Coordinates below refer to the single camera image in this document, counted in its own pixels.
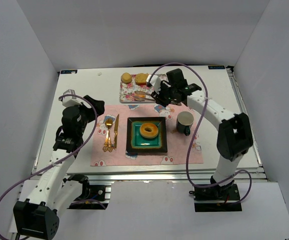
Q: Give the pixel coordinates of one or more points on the pink bunny placemat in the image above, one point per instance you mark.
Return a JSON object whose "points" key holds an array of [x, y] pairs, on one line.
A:
{"points": [[178, 144]]}

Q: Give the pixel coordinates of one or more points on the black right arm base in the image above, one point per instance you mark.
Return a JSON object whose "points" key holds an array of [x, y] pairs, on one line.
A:
{"points": [[216, 199]]}

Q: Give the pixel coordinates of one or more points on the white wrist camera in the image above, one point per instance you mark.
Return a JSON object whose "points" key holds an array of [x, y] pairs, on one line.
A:
{"points": [[70, 100], [153, 81]]}

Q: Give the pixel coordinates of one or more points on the green ceramic mug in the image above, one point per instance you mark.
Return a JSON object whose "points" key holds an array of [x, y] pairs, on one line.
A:
{"points": [[184, 122]]}

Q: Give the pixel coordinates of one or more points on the floral serving tray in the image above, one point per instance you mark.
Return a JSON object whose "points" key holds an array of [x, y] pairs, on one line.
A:
{"points": [[126, 92]]}

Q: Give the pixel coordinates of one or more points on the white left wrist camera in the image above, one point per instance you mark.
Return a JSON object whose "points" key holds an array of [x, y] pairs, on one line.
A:
{"points": [[70, 100]]}

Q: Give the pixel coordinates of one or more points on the right corner label sticker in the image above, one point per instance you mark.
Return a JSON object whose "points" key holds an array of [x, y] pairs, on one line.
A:
{"points": [[216, 67]]}

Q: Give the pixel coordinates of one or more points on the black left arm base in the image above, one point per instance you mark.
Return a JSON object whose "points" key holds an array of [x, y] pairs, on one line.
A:
{"points": [[90, 196]]}

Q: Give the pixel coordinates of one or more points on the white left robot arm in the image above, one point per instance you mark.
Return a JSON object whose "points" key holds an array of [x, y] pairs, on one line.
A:
{"points": [[38, 216]]}

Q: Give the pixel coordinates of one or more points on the left corner label sticker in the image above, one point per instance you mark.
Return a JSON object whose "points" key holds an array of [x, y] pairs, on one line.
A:
{"points": [[68, 71]]}

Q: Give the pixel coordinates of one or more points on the teal square plate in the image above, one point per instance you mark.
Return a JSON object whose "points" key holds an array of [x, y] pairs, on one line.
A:
{"points": [[138, 144]]}

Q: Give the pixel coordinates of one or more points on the corner label sticker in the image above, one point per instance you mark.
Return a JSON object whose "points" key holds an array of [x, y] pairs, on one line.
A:
{"points": [[68, 71], [216, 67]]}

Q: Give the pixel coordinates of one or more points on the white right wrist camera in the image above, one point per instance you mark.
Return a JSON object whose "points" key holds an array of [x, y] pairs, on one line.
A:
{"points": [[153, 81]]}

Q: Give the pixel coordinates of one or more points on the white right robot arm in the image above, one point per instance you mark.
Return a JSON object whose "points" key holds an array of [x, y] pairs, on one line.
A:
{"points": [[234, 134]]}

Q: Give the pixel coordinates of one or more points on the gold fork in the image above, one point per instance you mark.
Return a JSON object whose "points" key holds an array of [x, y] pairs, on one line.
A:
{"points": [[107, 147]]}

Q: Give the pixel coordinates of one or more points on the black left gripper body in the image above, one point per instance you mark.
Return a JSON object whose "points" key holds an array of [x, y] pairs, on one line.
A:
{"points": [[94, 106]]}

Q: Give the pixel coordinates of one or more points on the orange ring doughnut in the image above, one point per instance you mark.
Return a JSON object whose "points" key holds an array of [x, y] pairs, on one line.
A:
{"points": [[149, 130]]}

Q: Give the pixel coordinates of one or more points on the steel serving tongs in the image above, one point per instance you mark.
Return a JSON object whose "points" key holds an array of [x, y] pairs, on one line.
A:
{"points": [[141, 96]]}

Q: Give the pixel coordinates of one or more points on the seeded bread slice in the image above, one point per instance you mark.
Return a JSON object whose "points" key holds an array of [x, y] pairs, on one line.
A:
{"points": [[141, 78]]}

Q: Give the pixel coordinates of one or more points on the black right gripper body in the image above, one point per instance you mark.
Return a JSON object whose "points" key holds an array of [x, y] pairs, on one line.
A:
{"points": [[161, 95]]}

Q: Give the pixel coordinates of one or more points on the gold knife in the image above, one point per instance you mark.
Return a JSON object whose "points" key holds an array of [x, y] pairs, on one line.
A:
{"points": [[116, 127]]}

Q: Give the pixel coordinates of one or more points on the round pale bun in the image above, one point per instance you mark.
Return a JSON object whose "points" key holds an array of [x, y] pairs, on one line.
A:
{"points": [[126, 78]]}

